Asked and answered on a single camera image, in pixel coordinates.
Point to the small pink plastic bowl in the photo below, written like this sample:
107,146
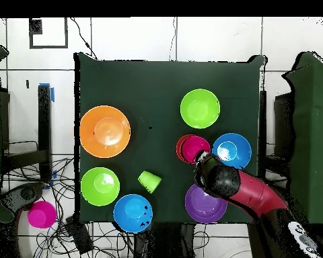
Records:
195,146

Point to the small red-orange plastic bowl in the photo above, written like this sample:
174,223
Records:
179,150

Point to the purple plastic bowl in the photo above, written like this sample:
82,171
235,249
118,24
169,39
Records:
202,209

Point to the green plastic cup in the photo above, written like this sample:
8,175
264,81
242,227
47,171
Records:
150,181

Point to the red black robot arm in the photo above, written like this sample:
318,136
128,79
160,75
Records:
255,196

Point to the blue plastic bowl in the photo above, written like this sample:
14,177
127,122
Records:
237,147
132,213

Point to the green plastic bowl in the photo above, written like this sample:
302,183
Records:
99,186
200,108

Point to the dark green tablecloth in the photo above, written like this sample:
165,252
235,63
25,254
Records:
150,80

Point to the large orange plastic bowl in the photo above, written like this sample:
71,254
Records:
105,131

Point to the black power adapter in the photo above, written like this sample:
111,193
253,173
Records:
79,236

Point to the black metal stand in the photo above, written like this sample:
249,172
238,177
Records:
44,121

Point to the pink plastic cup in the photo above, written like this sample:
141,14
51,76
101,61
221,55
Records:
41,214

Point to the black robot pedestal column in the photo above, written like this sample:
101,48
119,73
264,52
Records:
164,242

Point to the grey pedestal leg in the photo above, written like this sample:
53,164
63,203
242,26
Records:
27,193

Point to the grey square floor frame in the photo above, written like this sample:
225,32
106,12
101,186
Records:
48,47

